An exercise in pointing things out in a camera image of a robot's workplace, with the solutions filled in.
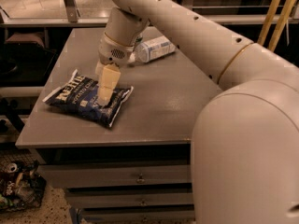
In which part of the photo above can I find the bottom grey drawer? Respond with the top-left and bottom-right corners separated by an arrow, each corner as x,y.
81,205 -> 195,222

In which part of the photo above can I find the middle grey drawer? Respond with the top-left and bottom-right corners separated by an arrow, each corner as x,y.
66,189 -> 193,208

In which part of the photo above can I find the clear plastic water bottle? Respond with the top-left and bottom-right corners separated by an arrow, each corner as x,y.
130,35 -> 176,63

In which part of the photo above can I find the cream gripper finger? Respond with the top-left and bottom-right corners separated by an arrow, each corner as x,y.
95,62 -> 121,106

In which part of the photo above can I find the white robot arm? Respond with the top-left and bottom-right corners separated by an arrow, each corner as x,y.
96,0 -> 299,224

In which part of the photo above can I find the dark chair at left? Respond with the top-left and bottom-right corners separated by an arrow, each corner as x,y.
0,31 -> 57,87

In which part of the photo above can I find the grey drawer cabinet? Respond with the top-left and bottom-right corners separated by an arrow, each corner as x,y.
15,25 -> 224,224

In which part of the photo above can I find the top grey drawer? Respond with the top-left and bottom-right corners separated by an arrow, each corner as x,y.
38,163 -> 191,189

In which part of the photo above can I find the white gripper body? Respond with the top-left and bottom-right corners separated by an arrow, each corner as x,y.
98,7 -> 149,65

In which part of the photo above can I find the grey drawer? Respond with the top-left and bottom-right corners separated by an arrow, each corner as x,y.
81,205 -> 195,222
38,163 -> 191,189
66,189 -> 193,208

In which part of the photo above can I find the black wire basket with trash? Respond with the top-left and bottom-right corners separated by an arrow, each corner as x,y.
0,149 -> 46,213

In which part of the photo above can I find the wooden frame stand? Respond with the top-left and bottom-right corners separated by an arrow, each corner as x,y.
257,0 -> 299,52

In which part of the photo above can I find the blue potato chip bag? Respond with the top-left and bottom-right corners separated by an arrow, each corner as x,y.
43,70 -> 134,128

